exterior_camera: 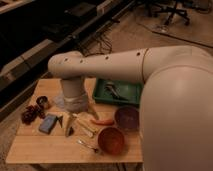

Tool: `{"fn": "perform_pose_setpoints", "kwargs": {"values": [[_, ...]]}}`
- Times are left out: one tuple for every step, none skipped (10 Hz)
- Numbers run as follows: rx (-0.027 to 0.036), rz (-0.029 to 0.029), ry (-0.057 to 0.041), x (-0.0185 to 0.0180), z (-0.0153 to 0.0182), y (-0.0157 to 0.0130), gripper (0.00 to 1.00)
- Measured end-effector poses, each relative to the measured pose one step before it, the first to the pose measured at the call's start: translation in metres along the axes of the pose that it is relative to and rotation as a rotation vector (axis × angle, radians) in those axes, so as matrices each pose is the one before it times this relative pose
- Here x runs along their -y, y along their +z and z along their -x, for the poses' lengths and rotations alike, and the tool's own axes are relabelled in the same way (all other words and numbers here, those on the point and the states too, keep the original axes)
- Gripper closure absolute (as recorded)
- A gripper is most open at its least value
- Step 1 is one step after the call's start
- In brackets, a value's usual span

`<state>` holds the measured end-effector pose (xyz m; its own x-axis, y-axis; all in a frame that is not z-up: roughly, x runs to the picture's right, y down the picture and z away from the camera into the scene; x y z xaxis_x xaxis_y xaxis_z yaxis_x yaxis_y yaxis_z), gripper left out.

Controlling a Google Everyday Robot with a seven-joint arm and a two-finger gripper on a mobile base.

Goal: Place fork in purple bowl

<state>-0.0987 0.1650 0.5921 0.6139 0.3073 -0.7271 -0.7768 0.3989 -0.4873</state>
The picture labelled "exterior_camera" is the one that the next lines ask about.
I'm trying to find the blue sponge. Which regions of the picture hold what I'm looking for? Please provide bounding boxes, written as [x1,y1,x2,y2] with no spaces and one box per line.
[39,114,57,134]

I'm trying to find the dark red grapes bunch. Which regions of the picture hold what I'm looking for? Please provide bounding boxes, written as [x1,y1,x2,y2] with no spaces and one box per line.
[21,105,45,125]

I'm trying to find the grey utensil in tray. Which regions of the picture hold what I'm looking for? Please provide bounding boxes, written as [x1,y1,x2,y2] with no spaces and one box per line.
[105,82,125,100]

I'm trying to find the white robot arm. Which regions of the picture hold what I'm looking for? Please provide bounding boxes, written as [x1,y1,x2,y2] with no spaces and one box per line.
[48,46,213,171]

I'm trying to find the black rectangular block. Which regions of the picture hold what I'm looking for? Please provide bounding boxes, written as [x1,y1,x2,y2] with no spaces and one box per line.
[57,116,63,128]

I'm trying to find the wooden table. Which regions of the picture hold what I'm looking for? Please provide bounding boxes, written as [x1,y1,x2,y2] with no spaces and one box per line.
[6,79,143,164]

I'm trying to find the light blue plate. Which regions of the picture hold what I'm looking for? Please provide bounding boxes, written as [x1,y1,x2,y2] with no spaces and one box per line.
[53,94,65,109]

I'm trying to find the orange bowl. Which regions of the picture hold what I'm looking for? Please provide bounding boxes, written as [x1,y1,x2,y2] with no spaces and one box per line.
[98,127,125,155]

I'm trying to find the small metal cup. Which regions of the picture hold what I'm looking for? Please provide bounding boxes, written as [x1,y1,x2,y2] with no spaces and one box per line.
[36,96,50,109]

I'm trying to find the black floor cables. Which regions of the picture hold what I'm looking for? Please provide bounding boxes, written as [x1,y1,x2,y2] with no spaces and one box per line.
[79,31,114,58]

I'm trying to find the silver fork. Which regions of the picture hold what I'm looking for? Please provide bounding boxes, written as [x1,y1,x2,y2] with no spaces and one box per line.
[77,139,100,153]

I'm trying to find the cream wooden sticks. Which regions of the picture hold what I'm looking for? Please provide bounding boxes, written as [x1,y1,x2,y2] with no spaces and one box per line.
[74,114,98,138]

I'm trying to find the office chair base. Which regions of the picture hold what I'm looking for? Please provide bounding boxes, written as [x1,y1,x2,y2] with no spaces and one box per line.
[142,0,190,26]

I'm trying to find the green plastic tray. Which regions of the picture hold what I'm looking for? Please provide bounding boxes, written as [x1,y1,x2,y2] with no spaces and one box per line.
[92,79,143,107]

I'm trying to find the dark shelf unit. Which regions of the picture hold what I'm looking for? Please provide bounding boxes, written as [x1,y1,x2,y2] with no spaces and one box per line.
[0,0,132,121]

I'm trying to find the orange carrot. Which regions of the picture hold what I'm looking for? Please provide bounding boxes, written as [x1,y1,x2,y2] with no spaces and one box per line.
[90,119,114,126]

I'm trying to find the purple bowl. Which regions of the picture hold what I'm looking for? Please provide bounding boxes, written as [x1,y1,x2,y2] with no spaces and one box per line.
[114,106,139,131]

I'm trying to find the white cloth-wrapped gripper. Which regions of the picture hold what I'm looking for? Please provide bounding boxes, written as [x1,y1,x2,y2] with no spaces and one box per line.
[60,77,99,137]

